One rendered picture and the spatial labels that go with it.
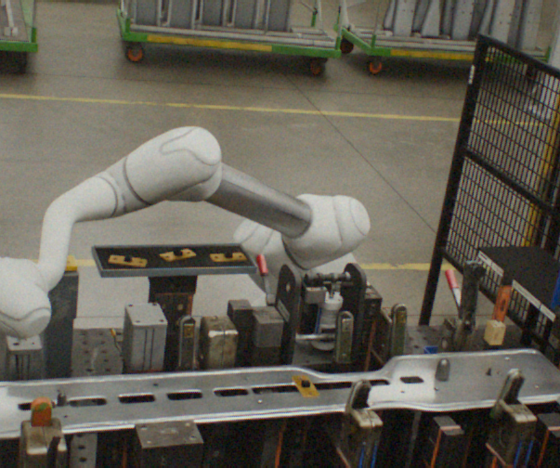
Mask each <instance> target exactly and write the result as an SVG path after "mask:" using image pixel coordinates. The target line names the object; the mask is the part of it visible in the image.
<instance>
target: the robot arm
mask: <svg viewBox="0 0 560 468"><path fill-rule="evenodd" d="M164 201H169V202H201V201H204V202H208V203H211V204H212V205H215V206H217V207H219V208H222V209H224V210H227V211H229V212H231V213H233V214H235V215H239V216H241V217H244V218H246V220H245V221H243V222H242V223H241V224H240V225H239V226H238V228H237V229H236V231H235V233H234V235H233V243H241V244H242V245H243V247H244V248H245V250H246V251H247V253H248V254H249V255H250V256H251V257H252V259H253V260H254V262H255V263H256V265H257V273H256V274H247V275H248V276H249V277H250V278H251V280H252V281H253V282H254V283H255V284H256V285H257V286H258V287H259V288H260V289H261V290H262V291H263V292H264V293H266V291H265V286H264V282H263V278H262V277H261V276H260V272H259V267H258V264H257V259H256V257H257V256H258V255H259V254H262V255H263V256H264V257H265V260H266V265H267V272H268V275H267V278H268V283H269V288H270V291H271V294H274V298H275V300H276V293H277V287H278V280H279V273H280V269H281V267H282V265H284V264H291V265H293V266H294V268H295V269H296V270H297V272H308V271H312V272H313V273H314V274H315V275H316V274H317V273H320V272H321V271H320V270H318V269H317V267H320V266H323V265H325V264H328V263H330V262H332V261H334V260H337V259H339V258H341V257H343V256H345V255H347V254H350V253H352V252H353V251H354V250H356V249H357V248H358V247H359V245H360V244H361V243H362V242H363V241H364V240H365V239H366V238H367V236H368V232H369V230H370V219H369V217H368V214H367V212H366V210H365V208H364V206H363V205H362V204H361V203H360V202H359V201H357V200H355V199H354V198H351V197H346V196H341V195H338V196H335V197H331V196H319V195H311V194H303V195H300V196H298V197H296V198H295V197H294V196H292V195H290V194H288V193H285V192H283V191H281V190H279V189H277V188H274V187H271V186H270V185H268V184H266V183H264V182H262V181H260V180H257V179H255V178H253V177H251V176H249V175H246V174H245V173H242V172H240V171H238V170H236V169H234V168H232V167H230V166H227V165H225V164H223V163H221V150H220V148H219V145H218V143H217V141H216V139H215V138H214V137H213V135H212V134H210V133H209V132H208V131H206V130H205V129H203V128H200V127H194V126H192V127H181V128H177V129H174V130H171V131H169V132H166V133H164V134H162V135H160V136H157V137H155V138H154V139H152V140H150V141H148V142H147V143H145V144H143V145H142V146H140V147H139V148H138V149H136V150H135V151H133V152H132V153H130V154H129V155H127V156H126V157H124V158H122V159H121V160H120V161H118V162H117V163H116V164H114V165H112V166H111V167H109V168H108V169H107V170H106V171H105V172H102V173H99V174H97V175H95V176H93V177H91V178H88V179H87V180H86V181H84V182H83V183H81V184H80V185H79V186H77V187H75V188H73V189H71V190H70V191H68V192H66V193H64V194H63V195H61V196H60V197H58V198H57V199H56V200H54V201H53V202H52V203H51V205H50V206H49V207H48V209H47V211H46V215H45V218H44V222H43V229H42V237H41V245H40V253H39V260H38V263H37V264H35V263H33V262H32V261H30V260H27V259H13V258H9V257H5V258H1V257H0V332H1V333H3V334H6V335H8V336H10V337H13V338H17V339H26V338H32V337H34V336H35V335H37V334H38V333H40V332H41V331H42V330H43V329H44V328H45V327H46V326H47V324H48V323H49V320H50V317H51V306H50V303H49V300H48V297H47V293H48V292H49V291H50V290H51V289H53V288H54V287H55V286H56V285H57V283H58V282H59V281H60V279H61V277H62V275H63V273H64V270H65V266H66V262H67V256H68V250H69V244H70V237H71V232H72V225H73V224H74V223H76V222H82V221H94V220H104V219H109V218H115V217H119V216H122V215H126V214H129V213H133V212H135V211H138V210H142V209H145V208H148V207H151V206H153V205H155V204H157V203H160V202H164Z"/></svg>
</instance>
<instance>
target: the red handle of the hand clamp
mask: <svg viewBox="0 0 560 468"><path fill-rule="evenodd" d="M445 275H446V278H447V281H448V284H449V289H450V290H451V292H452V295H453V298H454V302H455V305H456V307H457V310H458V313H459V305H460V298H461V295H460V292H459V286H458V283H457V280H456V278H455V275H454V272H453V270H450V269H447V270H446V272H445ZM469 324H470V320H469V318H468V316H467V314H466V313H465V319H464V326H463V327H466V326H468V325H469Z"/></svg>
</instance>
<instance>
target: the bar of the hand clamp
mask: <svg viewBox="0 0 560 468"><path fill-rule="evenodd" d="M485 273H486V269H484V268H483V267H482V264H481V263H480V262H478V261H465V262H464V270H463V277H462V290H461V298H460V305H459V313H458V317H459V318H460V319H461V320H462V327H461V330H460V332H463V326H464V319H465V313H468V318H469V320H470V324H469V325H468V326H466V329H468V330H469V331H473V330H474V324H475V310H476V303H477V296H478V289H479V281H480V278H482V277H483V276H484V275H485Z"/></svg>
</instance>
